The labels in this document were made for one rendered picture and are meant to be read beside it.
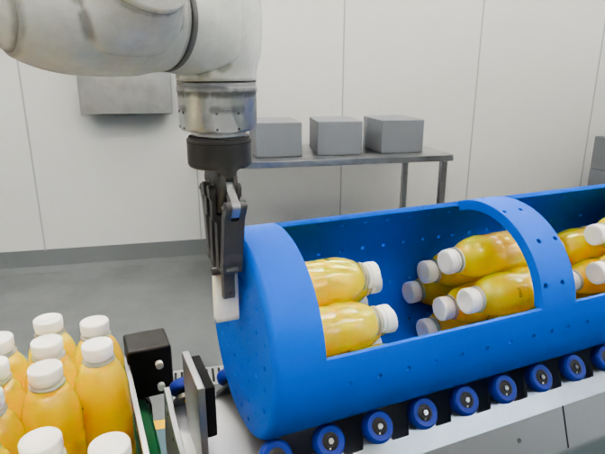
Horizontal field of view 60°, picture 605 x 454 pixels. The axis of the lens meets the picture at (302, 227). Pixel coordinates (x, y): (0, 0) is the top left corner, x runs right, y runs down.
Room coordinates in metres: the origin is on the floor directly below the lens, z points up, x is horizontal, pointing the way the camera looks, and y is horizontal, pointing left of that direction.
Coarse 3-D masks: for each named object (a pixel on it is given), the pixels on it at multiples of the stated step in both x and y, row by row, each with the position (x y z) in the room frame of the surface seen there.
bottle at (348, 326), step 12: (324, 312) 0.62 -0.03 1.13; (336, 312) 0.63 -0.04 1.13; (348, 312) 0.63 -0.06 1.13; (360, 312) 0.63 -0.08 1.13; (372, 312) 0.65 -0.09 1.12; (324, 324) 0.61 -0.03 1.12; (336, 324) 0.61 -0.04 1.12; (348, 324) 0.62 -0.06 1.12; (360, 324) 0.62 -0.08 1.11; (372, 324) 0.63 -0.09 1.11; (324, 336) 0.60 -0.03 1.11; (336, 336) 0.60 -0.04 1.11; (348, 336) 0.61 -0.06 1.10; (360, 336) 0.62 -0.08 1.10; (372, 336) 0.63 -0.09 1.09; (336, 348) 0.60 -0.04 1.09; (348, 348) 0.61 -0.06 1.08; (360, 348) 0.63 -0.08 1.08
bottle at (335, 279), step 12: (312, 264) 0.67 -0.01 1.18; (324, 264) 0.68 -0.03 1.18; (336, 264) 0.68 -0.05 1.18; (348, 264) 0.69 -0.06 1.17; (360, 264) 0.71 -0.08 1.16; (312, 276) 0.65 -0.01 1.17; (324, 276) 0.66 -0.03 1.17; (336, 276) 0.66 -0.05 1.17; (348, 276) 0.67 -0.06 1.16; (360, 276) 0.68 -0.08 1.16; (324, 288) 0.65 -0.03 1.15; (336, 288) 0.66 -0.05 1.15; (348, 288) 0.67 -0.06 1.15; (360, 288) 0.68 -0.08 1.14; (324, 300) 0.65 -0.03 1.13; (336, 300) 0.66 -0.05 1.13; (348, 300) 0.68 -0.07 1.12
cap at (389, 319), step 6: (378, 306) 0.67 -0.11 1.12; (384, 306) 0.67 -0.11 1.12; (384, 312) 0.66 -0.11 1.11; (390, 312) 0.66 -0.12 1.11; (384, 318) 0.65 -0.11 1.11; (390, 318) 0.65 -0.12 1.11; (384, 324) 0.65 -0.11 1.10; (390, 324) 0.65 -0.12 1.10; (384, 330) 0.65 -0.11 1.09; (390, 330) 0.66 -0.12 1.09
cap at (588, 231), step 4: (592, 224) 0.91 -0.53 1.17; (596, 224) 0.91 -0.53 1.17; (600, 224) 0.91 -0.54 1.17; (588, 228) 0.92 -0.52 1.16; (592, 228) 0.91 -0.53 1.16; (596, 228) 0.90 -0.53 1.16; (600, 228) 0.90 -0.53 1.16; (604, 228) 0.90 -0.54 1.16; (584, 232) 0.92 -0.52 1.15; (588, 232) 0.91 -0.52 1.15; (592, 232) 0.91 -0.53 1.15; (596, 232) 0.90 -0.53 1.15; (600, 232) 0.89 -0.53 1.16; (604, 232) 0.89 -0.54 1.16; (584, 236) 0.92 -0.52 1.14; (588, 236) 0.91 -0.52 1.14; (592, 236) 0.91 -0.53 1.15; (596, 236) 0.90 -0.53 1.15; (600, 236) 0.89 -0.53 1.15; (604, 236) 0.89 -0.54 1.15; (588, 240) 0.91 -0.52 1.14; (592, 240) 0.90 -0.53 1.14; (596, 240) 0.90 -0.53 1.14; (600, 240) 0.89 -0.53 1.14; (604, 240) 0.89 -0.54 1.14; (592, 244) 0.90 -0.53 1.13; (596, 244) 0.90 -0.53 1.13; (600, 244) 0.90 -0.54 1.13
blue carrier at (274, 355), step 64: (576, 192) 0.98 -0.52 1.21; (256, 256) 0.59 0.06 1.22; (320, 256) 0.83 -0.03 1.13; (384, 256) 0.89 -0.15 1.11; (256, 320) 0.57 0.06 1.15; (320, 320) 0.55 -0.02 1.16; (512, 320) 0.65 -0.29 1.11; (576, 320) 0.70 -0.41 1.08; (256, 384) 0.57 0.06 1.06; (320, 384) 0.53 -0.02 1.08; (384, 384) 0.58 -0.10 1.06; (448, 384) 0.64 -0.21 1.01
